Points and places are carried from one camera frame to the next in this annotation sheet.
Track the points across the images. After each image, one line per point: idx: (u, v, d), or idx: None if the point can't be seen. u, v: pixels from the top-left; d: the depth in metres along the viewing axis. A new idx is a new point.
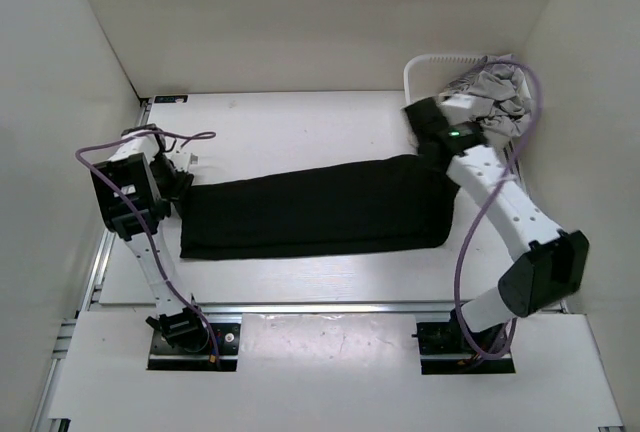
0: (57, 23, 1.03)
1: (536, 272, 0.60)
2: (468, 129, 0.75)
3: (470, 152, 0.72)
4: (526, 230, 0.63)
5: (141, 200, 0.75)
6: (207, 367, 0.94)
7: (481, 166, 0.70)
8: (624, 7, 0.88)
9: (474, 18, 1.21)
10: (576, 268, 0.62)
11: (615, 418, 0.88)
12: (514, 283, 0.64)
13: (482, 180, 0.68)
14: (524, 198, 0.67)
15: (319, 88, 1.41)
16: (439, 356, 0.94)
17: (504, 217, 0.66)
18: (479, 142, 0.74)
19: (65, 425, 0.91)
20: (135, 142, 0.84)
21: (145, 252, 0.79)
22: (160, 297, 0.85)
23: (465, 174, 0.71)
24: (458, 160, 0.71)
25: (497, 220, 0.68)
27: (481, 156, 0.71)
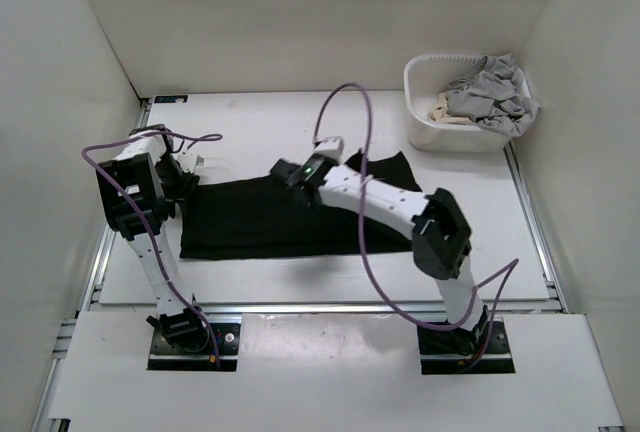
0: (58, 23, 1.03)
1: (431, 236, 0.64)
2: (319, 159, 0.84)
3: (328, 177, 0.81)
4: (403, 212, 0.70)
5: (144, 200, 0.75)
6: (207, 367, 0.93)
7: (343, 182, 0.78)
8: (624, 8, 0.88)
9: (474, 18, 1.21)
10: (455, 216, 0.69)
11: (615, 418, 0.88)
12: (424, 259, 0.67)
13: (351, 193, 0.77)
14: (387, 189, 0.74)
15: (319, 88, 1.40)
16: (440, 356, 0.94)
17: (382, 209, 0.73)
18: (331, 166, 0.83)
19: (65, 425, 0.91)
20: (142, 142, 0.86)
21: (147, 252, 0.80)
22: (161, 297, 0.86)
23: (333, 195, 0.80)
24: (322, 189, 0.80)
25: (382, 218, 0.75)
27: (340, 175, 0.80)
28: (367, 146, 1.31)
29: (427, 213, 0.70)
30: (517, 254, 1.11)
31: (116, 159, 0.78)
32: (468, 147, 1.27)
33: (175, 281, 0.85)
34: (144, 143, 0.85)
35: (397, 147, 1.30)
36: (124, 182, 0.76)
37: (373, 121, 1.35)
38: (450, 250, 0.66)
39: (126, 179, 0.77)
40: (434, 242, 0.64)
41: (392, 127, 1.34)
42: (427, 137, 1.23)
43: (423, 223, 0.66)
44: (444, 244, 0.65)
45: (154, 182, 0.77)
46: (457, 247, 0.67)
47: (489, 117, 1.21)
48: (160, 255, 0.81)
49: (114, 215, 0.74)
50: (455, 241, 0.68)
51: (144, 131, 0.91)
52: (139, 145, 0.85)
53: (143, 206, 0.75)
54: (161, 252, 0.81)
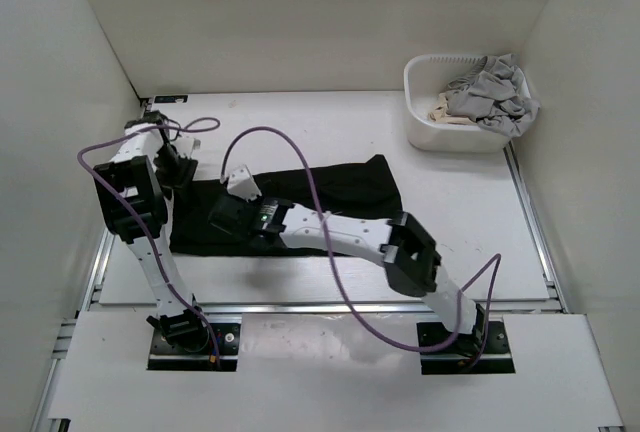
0: (57, 22, 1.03)
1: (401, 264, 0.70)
2: (273, 203, 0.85)
3: (286, 221, 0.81)
4: (370, 243, 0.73)
5: (143, 204, 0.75)
6: (207, 367, 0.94)
7: (302, 223, 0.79)
8: (624, 7, 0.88)
9: (474, 18, 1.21)
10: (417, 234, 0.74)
11: (615, 418, 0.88)
12: (399, 282, 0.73)
13: (313, 233, 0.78)
14: (352, 220, 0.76)
15: (319, 88, 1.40)
16: (440, 356, 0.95)
17: (350, 242, 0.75)
18: (286, 208, 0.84)
19: (65, 424, 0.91)
20: (140, 139, 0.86)
21: (147, 254, 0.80)
22: (161, 298, 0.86)
23: (295, 238, 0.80)
24: (282, 235, 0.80)
25: (352, 251, 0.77)
27: (296, 216, 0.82)
28: (367, 146, 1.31)
29: (393, 237, 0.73)
30: (517, 254, 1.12)
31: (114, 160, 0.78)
32: (468, 147, 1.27)
33: (176, 282, 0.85)
34: (142, 141, 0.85)
35: (398, 147, 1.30)
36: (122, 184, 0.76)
37: (373, 121, 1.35)
38: (419, 267, 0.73)
39: (124, 181, 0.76)
40: (402, 267, 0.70)
41: (392, 127, 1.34)
42: (427, 137, 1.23)
43: (390, 251, 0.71)
44: (412, 263, 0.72)
45: (153, 183, 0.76)
46: (426, 264, 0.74)
47: (489, 117, 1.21)
48: (159, 256, 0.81)
49: (112, 219, 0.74)
50: (424, 259, 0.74)
51: (142, 126, 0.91)
52: (137, 141, 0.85)
53: (142, 208, 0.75)
54: (161, 255, 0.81)
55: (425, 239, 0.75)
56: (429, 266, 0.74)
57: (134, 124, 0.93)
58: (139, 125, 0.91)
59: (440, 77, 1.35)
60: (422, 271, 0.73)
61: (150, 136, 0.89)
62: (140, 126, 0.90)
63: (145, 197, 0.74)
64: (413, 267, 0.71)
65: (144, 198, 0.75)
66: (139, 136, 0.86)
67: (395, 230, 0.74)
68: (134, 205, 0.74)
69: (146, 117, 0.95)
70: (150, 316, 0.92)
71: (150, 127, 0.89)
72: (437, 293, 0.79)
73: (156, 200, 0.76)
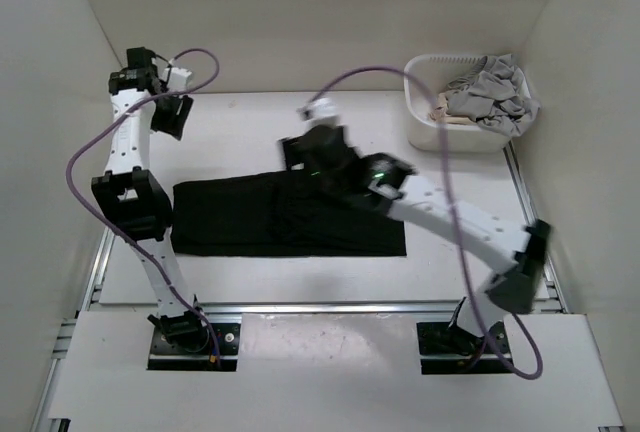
0: (58, 22, 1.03)
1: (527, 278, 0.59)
2: (384, 162, 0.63)
3: (406, 190, 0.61)
4: (502, 246, 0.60)
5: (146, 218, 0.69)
6: (207, 367, 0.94)
7: (425, 198, 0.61)
8: (624, 7, 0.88)
9: (475, 17, 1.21)
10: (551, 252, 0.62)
11: (614, 418, 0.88)
12: (507, 293, 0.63)
13: (437, 214, 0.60)
14: (482, 213, 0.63)
15: (319, 88, 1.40)
16: (440, 356, 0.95)
17: (476, 241, 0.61)
18: (405, 174, 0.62)
19: (64, 425, 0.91)
20: (130, 124, 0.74)
21: (150, 257, 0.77)
22: (162, 299, 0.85)
23: (410, 213, 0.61)
24: (397, 204, 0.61)
25: (469, 249, 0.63)
27: (418, 188, 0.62)
28: (367, 146, 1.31)
29: (529, 249, 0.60)
30: None
31: (110, 170, 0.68)
32: (468, 147, 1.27)
33: (178, 284, 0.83)
34: (135, 131, 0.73)
35: (398, 147, 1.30)
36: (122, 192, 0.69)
37: (373, 121, 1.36)
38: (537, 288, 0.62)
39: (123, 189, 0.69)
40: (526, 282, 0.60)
41: (392, 127, 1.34)
42: (427, 137, 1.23)
43: (526, 264, 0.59)
44: (536, 283, 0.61)
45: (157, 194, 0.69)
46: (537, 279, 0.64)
47: (489, 117, 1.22)
48: (161, 259, 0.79)
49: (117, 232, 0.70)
50: (540, 275, 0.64)
51: (130, 98, 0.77)
52: (130, 132, 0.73)
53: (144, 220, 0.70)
54: (163, 259, 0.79)
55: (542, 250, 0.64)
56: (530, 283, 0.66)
57: (121, 86, 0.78)
58: (128, 96, 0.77)
59: (440, 77, 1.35)
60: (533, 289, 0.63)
61: (141, 114, 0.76)
62: (130, 99, 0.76)
63: (148, 211, 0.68)
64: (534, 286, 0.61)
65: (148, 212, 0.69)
66: (130, 121, 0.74)
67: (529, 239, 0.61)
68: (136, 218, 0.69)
69: (134, 72, 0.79)
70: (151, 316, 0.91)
71: (140, 102, 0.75)
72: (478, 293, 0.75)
73: (160, 211, 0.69)
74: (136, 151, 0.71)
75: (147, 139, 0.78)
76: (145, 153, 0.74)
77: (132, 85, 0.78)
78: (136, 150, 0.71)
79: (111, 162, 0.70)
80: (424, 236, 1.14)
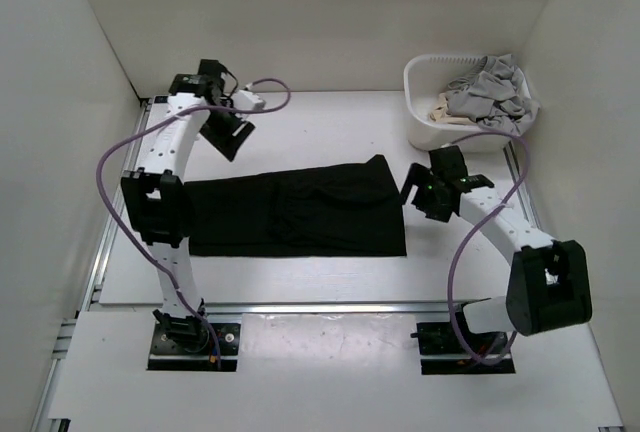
0: (58, 22, 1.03)
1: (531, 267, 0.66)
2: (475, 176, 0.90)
3: (474, 191, 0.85)
4: (520, 239, 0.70)
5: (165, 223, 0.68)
6: (207, 367, 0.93)
7: (484, 198, 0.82)
8: (624, 7, 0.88)
9: (475, 18, 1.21)
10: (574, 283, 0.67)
11: (615, 418, 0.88)
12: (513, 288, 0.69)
13: (484, 209, 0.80)
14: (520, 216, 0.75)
15: (319, 88, 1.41)
16: (440, 356, 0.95)
17: (502, 229, 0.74)
18: (483, 184, 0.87)
19: (65, 425, 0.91)
20: (178, 128, 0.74)
21: (164, 258, 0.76)
22: (168, 299, 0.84)
23: (470, 206, 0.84)
24: (464, 196, 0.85)
25: (497, 238, 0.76)
27: (484, 193, 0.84)
28: (367, 146, 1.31)
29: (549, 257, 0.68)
30: None
31: (144, 167, 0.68)
32: (468, 147, 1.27)
33: (186, 289, 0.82)
34: (178, 134, 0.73)
35: (398, 147, 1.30)
36: (150, 190, 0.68)
37: (373, 121, 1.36)
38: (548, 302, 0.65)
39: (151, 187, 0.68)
40: (527, 273, 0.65)
41: (392, 127, 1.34)
42: (427, 137, 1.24)
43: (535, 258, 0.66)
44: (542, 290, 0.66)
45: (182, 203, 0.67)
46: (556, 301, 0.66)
47: (489, 117, 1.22)
48: (174, 264, 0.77)
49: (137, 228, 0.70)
50: (562, 306, 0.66)
51: (185, 102, 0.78)
52: (174, 135, 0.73)
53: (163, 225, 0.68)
54: (174, 265, 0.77)
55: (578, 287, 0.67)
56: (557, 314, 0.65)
57: (182, 87, 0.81)
58: (184, 99, 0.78)
59: (439, 77, 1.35)
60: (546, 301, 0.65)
61: (191, 120, 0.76)
62: (183, 101, 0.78)
63: (168, 214, 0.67)
64: (535, 282, 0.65)
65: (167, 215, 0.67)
66: (179, 124, 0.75)
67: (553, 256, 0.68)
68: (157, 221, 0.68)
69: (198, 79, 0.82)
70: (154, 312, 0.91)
71: (192, 109, 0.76)
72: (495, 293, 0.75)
73: (180, 217, 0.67)
74: (173, 154, 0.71)
75: (190, 146, 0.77)
76: (182, 159, 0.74)
77: (189, 87, 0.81)
78: (173, 153, 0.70)
79: (147, 159, 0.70)
80: (424, 236, 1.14)
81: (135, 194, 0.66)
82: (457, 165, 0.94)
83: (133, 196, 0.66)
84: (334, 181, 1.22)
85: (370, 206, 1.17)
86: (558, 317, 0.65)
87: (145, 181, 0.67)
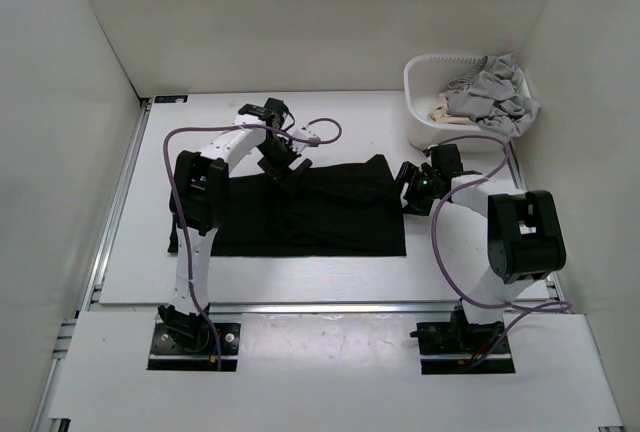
0: (58, 23, 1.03)
1: (501, 209, 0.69)
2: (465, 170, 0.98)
3: (464, 176, 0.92)
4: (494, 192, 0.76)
5: (201, 204, 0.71)
6: (207, 367, 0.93)
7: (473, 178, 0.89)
8: (624, 7, 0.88)
9: (475, 18, 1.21)
10: (547, 226, 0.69)
11: (615, 418, 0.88)
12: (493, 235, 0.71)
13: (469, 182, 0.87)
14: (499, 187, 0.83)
15: (319, 88, 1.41)
16: (440, 356, 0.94)
17: (481, 192, 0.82)
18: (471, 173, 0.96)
19: (65, 424, 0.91)
20: (238, 135, 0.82)
21: (183, 245, 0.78)
22: (178, 291, 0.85)
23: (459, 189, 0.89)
24: (454, 181, 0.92)
25: (481, 203, 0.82)
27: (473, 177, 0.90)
28: (367, 146, 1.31)
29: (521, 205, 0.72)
30: None
31: (201, 153, 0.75)
32: (468, 147, 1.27)
33: (198, 283, 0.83)
34: (238, 139, 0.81)
35: (398, 147, 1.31)
36: (199, 176, 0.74)
37: (373, 121, 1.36)
38: (523, 241, 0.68)
39: (202, 173, 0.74)
40: (502, 216, 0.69)
41: (392, 127, 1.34)
42: (427, 137, 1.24)
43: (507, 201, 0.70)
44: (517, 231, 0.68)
45: (225, 191, 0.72)
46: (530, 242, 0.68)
47: (489, 117, 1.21)
48: (194, 253, 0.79)
49: (175, 209, 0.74)
50: (539, 245, 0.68)
51: (250, 120, 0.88)
52: (233, 138, 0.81)
53: (198, 208, 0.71)
54: (196, 254, 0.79)
55: (550, 231, 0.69)
56: (531, 253, 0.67)
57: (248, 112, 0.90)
58: (249, 120, 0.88)
59: (439, 77, 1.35)
60: (519, 242, 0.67)
61: (251, 133, 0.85)
62: (248, 120, 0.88)
63: (206, 199, 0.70)
64: (508, 221, 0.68)
65: (206, 198, 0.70)
66: (240, 132, 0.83)
67: (527, 207, 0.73)
68: (194, 202, 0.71)
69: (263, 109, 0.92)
70: (160, 307, 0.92)
71: (256, 126, 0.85)
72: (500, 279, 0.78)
73: (216, 205, 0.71)
74: (228, 151, 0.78)
75: (242, 155, 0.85)
76: (233, 162, 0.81)
77: (254, 113, 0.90)
78: (229, 149, 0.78)
79: (205, 149, 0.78)
80: (424, 236, 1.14)
81: (186, 171, 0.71)
82: (454, 160, 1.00)
83: (183, 173, 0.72)
84: (334, 181, 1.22)
85: (371, 205, 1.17)
86: (534, 255, 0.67)
87: (199, 163, 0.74)
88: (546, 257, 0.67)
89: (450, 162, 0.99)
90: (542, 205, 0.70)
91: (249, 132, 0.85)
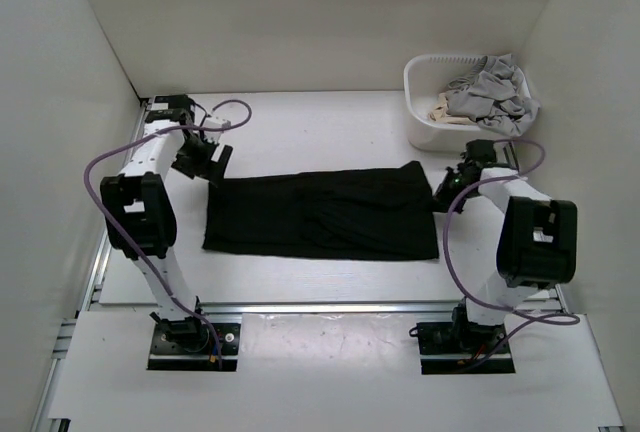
0: (58, 22, 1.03)
1: (514, 217, 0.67)
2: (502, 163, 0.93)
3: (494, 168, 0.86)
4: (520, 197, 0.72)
5: (146, 224, 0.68)
6: (207, 367, 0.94)
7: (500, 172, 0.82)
8: (625, 7, 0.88)
9: (475, 18, 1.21)
10: (563, 238, 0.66)
11: (615, 418, 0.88)
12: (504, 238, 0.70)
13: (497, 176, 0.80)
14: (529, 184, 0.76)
15: (319, 88, 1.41)
16: (440, 356, 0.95)
17: (505, 194, 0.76)
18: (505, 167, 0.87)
19: (65, 425, 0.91)
20: (155, 144, 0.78)
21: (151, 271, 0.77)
22: (163, 305, 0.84)
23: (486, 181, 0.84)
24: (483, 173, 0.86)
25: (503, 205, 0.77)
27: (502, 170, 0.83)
28: (367, 146, 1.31)
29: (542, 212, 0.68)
30: None
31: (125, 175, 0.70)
32: None
33: (179, 293, 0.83)
34: (158, 147, 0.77)
35: (397, 147, 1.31)
36: (131, 198, 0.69)
37: (373, 121, 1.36)
38: (531, 251, 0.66)
39: (133, 196, 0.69)
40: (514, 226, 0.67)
41: (392, 127, 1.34)
42: (427, 137, 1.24)
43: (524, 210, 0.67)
44: (526, 240, 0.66)
45: (164, 205, 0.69)
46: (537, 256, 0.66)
47: (489, 117, 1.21)
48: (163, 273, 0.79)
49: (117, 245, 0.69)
50: (548, 257, 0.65)
51: (162, 125, 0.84)
52: (155, 148, 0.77)
53: (146, 230, 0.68)
54: (166, 273, 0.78)
55: (564, 245, 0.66)
56: (536, 266, 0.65)
57: (155, 120, 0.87)
58: (160, 125, 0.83)
59: (439, 77, 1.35)
60: (525, 252, 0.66)
61: (169, 138, 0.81)
62: (161, 125, 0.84)
63: (152, 221, 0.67)
64: (520, 229, 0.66)
65: (151, 219, 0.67)
66: (157, 140, 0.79)
67: (548, 214, 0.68)
68: (138, 225, 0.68)
69: (171, 111, 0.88)
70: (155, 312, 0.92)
71: (171, 127, 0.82)
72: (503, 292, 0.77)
73: (163, 223, 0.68)
74: (153, 162, 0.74)
75: (166, 162, 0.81)
76: (161, 169, 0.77)
77: (162, 118, 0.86)
78: (154, 161, 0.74)
79: (127, 168, 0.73)
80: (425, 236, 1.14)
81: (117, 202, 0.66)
82: (489, 154, 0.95)
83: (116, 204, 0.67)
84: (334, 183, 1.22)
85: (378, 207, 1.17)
86: (541, 266, 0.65)
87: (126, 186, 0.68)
88: (551, 273, 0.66)
89: (484, 155, 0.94)
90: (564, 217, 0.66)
91: (166, 137, 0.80)
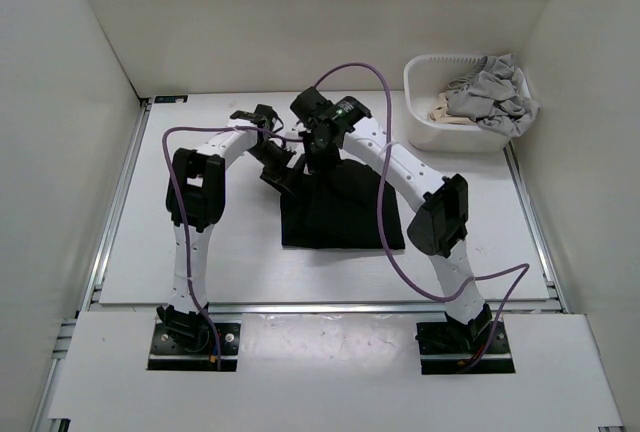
0: (58, 22, 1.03)
1: (434, 217, 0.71)
2: (350, 103, 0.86)
3: (357, 126, 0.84)
4: (419, 185, 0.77)
5: (200, 199, 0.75)
6: (207, 367, 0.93)
7: (370, 136, 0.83)
8: (624, 6, 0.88)
9: (474, 18, 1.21)
10: (462, 203, 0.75)
11: (615, 418, 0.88)
12: (420, 229, 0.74)
13: (374, 150, 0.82)
14: (411, 157, 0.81)
15: (318, 88, 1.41)
16: (440, 356, 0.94)
17: (401, 178, 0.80)
18: (362, 114, 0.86)
19: (65, 425, 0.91)
20: (235, 134, 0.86)
21: (182, 244, 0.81)
22: (177, 289, 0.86)
23: (358, 146, 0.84)
24: (349, 136, 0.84)
25: (395, 184, 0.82)
27: (368, 127, 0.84)
28: None
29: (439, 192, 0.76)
30: (517, 253, 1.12)
31: (198, 150, 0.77)
32: (468, 147, 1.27)
33: (195, 281, 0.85)
34: (233, 138, 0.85)
35: None
36: (196, 173, 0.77)
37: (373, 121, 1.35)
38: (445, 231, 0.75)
39: (197, 171, 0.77)
40: (434, 224, 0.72)
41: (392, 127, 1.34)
42: (427, 137, 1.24)
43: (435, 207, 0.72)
44: (441, 227, 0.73)
45: (223, 186, 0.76)
46: (450, 230, 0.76)
47: (489, 117, 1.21)
48: (193, 250, 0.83)
49: (174, 207, 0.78)
50: (455, 224, 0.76)
51: (243, 122, 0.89)
52: (229, 137, 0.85)
53: (198, 203, 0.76)
54: (195, 251, 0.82)
55: (462, 210, 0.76)
56: (451, 234, 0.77)
57: (239, 116, 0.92)
58: (241, 122, 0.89)
59: (440, 78, 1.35)
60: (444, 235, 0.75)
61: (245, 135, 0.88)
62: (240, 122, 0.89)
63: (204, 196, 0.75)
64: (437, 224, 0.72)
65: (204, 196, 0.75)
66: (234, 132, 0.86)
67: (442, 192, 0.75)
68: (193, 197, 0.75)
69: (254, 115, 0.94)
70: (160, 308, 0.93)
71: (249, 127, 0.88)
72: (447, 262, 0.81)
73: (212, 202, 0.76)
74: (223, 149, 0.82)
75: (235, 155, 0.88)
76: (228, 159, 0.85)
77: (246, 118, 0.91)
78: (224, 149, 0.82)
79: (201, 147, 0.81)
80: None
81: (183, 170, 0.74)
82: (321, 102, 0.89)
83: (181, 173, 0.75)
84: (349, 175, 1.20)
85: (386, 196, 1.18)
86: (451, 233, 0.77)
87: (197, 161, 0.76)
88: (462, 228, 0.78)
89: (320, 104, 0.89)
90: (459, 195, 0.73)
91: (243, 134, 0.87)
